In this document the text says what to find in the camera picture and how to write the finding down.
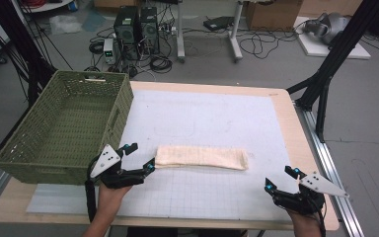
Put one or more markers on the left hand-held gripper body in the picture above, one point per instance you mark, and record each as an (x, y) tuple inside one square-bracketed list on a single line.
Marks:
[(108, 158)]

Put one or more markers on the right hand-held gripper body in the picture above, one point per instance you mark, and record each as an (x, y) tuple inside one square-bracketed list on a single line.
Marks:
[(304, 202)]

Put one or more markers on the beige towel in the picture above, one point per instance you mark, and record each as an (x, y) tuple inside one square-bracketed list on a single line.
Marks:
[(200, 157)]

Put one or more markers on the green woven plastic basket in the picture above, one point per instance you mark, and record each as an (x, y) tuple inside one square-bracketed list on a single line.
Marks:
[(65, 125)]

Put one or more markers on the person's right hand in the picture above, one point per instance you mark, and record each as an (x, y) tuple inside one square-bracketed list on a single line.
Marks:
[(306, 220)]

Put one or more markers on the person's left hand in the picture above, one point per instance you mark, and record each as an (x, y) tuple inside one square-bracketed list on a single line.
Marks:
[(109, 197)]

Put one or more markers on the white grid mat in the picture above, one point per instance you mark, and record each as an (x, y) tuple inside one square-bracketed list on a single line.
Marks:
[(204, 125)]

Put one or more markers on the grey bench power supply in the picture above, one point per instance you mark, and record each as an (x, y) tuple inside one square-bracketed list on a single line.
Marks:
[(109, 51)]

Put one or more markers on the black computer tower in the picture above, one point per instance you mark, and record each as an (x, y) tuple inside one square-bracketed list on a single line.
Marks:
[(126, 31), (149, 29)]

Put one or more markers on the black metal stand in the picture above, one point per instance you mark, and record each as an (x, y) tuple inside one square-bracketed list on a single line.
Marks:
[(335, 59), (19, 42)]

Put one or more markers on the white floor platform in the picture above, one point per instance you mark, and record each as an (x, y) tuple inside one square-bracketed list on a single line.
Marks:
[(335, 51)]

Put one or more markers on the white desk leg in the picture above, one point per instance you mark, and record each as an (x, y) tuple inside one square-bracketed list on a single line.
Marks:
[(235, 36), (180, 33)]

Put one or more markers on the clear plastic bag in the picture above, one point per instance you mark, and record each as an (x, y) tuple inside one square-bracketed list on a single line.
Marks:
[(65, 23)]

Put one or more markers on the grey robot shell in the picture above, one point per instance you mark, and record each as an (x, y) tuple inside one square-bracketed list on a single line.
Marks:
[(329, 28)]

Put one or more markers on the flat black device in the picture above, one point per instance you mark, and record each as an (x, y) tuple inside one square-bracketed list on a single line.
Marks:
[(217, 23)]

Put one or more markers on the brown cardboard box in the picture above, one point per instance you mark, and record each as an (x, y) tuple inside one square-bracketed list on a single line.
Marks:
[(273, 15)]

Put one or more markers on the aluminium rail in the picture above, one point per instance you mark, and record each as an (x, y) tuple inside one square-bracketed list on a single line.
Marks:
[(332, 171)]

